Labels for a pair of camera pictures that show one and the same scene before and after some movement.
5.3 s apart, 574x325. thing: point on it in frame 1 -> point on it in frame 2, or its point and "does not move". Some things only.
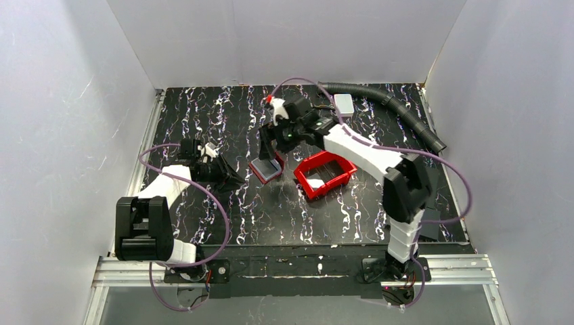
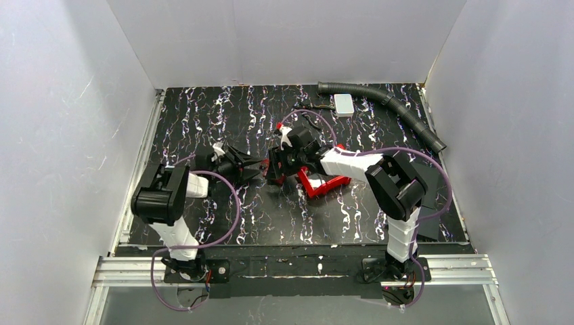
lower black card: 430,229 does not move
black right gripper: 269,136 -> 278,164
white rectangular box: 344,105 does not move
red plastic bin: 324,173 does not move
